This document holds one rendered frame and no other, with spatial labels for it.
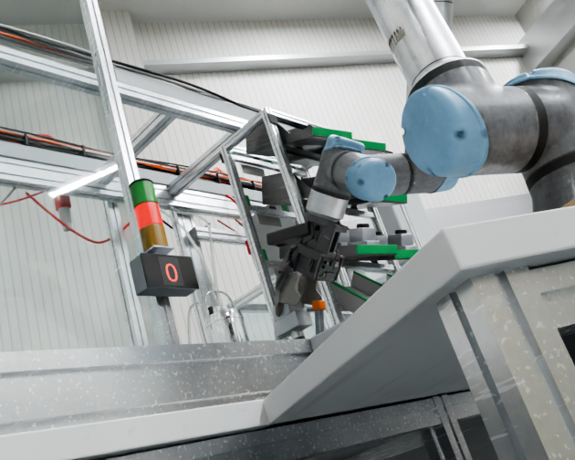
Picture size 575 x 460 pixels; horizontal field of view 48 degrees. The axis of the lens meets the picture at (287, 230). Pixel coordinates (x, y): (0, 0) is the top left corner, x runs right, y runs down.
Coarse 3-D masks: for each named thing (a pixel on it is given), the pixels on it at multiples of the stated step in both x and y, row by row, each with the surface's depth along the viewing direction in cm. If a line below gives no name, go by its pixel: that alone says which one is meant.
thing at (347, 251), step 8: (280, 248) 165; (288, 248) 163; (336, 248) 149; (344, 248) 147; (352, 248) 145; (360, 248) 144; (368, 248) 146; (376, 248) 148; (384, 248) 149; (392, 248) 151; (280, 256) 165; (344, 256) 159
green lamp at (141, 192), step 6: (132, 186) 132; (138, 186) 131; (144, 186) 131; (150, 186) 132; (132, 192) 132; (138, 192) 131; (144, 192) 131; (150, 192) 131; (132, 198) 131; (138, 198) 130; (144, 198) 130; (150, 198) 131; (156, 198) 132; (138, 204) 130
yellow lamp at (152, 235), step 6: (144, 228) 128; (150, 228) 128; (156, 228) 128; (162, 228) 129; (144, 234) 128; (150, 234) 127; (156, 234) 127; (162, 234) 128; (144, 240) 127; (150, 240) 127; (156, 240) 127; (162, 240) 127; (144, 246) 127; (150, 246) 126; (144, 252) 127
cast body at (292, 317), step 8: (272, 312) 129; (288, 312) 126; (296, 312) 125; (304, 312) 127; (280, 320) 127; (288, 320) 126; (296, 320) 124; (304, 320) 125; (280, 328) 127; (288, 328) 126; (296, 328) 125; (304, 328) 127; (280, 336) 128; (288, 336) 130
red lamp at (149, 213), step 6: (144, 204) 130; (150, 204) 130; (156, 204) 131; (138, 210) 130; (144, 210) 129; (150, 210) 129; (156, 210) 130; (138, 216) 129; (144, 216) 129; (150, 216) 129; (156, 216) 129; (138, 222) 129; (144, 222) 128; (150, 222) 128; (156, 222) 129; (162, 222) 131
